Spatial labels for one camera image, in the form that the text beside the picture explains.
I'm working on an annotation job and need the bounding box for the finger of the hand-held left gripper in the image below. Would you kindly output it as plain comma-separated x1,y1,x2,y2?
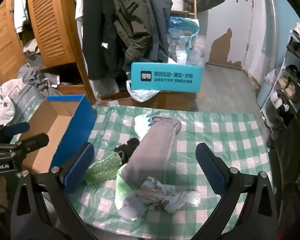
0,122,30,137
0,133,50,156

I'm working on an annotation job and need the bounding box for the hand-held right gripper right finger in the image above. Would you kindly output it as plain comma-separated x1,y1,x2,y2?
195,142,280,240

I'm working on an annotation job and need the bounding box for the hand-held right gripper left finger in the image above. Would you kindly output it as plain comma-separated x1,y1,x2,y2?
10,142,95,240

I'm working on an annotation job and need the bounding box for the green bubble wrap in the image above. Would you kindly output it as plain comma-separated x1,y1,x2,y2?
84,152,123,184

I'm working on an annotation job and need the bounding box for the blue cardboard box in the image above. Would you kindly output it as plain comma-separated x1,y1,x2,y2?
14,94,97,174

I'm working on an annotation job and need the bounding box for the white patterned cloth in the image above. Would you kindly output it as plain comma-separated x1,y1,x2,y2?
139,176,202,213

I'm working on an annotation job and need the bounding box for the black sock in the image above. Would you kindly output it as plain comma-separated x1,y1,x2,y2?
114,137,140,164

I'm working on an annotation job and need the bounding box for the grey cloth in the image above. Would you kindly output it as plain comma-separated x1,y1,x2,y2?
120,116,182,188

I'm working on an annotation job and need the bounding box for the grey sock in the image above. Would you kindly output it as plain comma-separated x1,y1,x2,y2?
118,195,147,219

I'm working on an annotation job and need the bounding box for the white teal-striped sock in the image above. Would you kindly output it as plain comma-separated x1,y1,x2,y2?
134,114,153,138

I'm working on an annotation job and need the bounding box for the white towel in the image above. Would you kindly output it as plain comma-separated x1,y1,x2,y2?
0,79,24,125

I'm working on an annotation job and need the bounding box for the grey printed bag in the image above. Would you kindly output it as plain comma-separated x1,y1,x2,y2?
9,84,49,125

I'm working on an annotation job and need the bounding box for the green checked tablecloth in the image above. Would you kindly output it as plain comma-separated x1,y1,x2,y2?
12,105,272,233

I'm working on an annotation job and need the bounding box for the pile of grey clothes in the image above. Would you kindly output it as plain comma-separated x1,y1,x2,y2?
16,39,63,95

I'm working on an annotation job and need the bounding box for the brown cardboard box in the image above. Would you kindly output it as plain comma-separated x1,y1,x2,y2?
100,90,198,110

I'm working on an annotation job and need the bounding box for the white plastic bag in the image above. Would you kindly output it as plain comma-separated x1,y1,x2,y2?
126,80,160,102

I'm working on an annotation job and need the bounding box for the wooden louvred wardrobe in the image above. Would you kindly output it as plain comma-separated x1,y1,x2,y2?
0,0,98,105

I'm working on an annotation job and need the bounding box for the white bin liner bag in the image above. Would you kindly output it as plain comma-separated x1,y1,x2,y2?
265,69,278,85

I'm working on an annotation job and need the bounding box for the teal printed box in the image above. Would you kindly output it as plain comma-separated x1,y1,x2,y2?
130,62,203,93

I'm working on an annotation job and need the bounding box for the group of shoes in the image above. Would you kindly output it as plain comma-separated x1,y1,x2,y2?
265,23,300,128

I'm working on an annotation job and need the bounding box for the clear plastic bag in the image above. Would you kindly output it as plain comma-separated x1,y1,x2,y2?
187,36,207,67

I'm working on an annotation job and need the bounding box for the hanging white garment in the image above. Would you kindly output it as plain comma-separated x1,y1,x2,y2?
14,0,30,34

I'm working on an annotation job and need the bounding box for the shoe rack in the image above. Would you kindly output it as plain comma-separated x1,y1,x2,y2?
260,22,300,130

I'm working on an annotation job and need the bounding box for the blue plastic bag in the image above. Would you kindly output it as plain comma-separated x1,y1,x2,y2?
168,16,200,65

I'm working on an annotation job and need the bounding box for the black jacket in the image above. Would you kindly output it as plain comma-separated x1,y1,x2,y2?
82,0,130,80

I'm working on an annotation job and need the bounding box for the white shirt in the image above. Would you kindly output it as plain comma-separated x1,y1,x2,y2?
66,0,90,55

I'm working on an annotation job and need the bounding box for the white door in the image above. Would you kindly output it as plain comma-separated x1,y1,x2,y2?
242,0,273,85

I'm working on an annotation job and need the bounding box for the olive jacket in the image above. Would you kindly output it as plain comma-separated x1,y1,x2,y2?
112,0,155,63

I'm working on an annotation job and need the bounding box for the blue-grey jacket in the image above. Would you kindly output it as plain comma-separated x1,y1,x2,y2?
135,0,175,63

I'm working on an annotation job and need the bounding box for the white pot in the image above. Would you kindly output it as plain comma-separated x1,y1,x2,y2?
170,0,185,12

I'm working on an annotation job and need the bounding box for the wooden shelf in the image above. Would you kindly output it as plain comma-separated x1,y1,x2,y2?
170,0,198,20

